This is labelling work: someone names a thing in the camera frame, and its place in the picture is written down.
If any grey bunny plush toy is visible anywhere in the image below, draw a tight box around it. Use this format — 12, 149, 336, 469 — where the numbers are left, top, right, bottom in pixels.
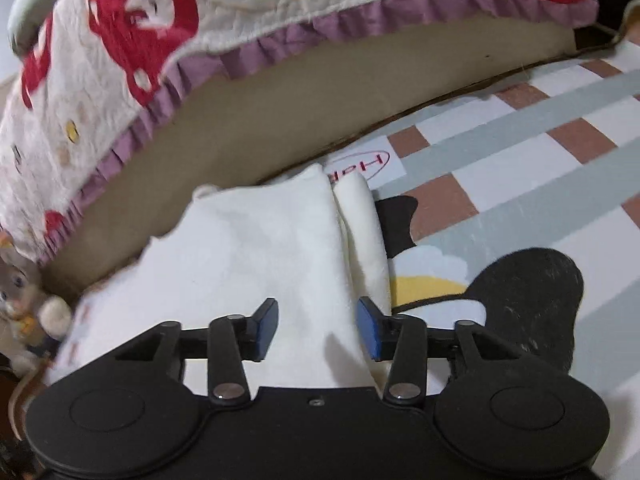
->
1, 231, 73, 378

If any white quilt with red bears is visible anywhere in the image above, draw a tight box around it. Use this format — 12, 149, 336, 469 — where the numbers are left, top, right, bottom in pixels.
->
1, 0, 598, 261

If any checkered floor rug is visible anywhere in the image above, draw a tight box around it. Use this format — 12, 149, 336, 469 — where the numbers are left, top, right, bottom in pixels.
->
8, 41, 640, 480

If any beige bed base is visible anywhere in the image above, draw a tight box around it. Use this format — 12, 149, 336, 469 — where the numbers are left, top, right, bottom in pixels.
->
43, 14, 575, 298

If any cream fleece zip jacket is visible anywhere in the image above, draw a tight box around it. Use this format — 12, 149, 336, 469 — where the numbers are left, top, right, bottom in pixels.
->
46, 165, 390, 389

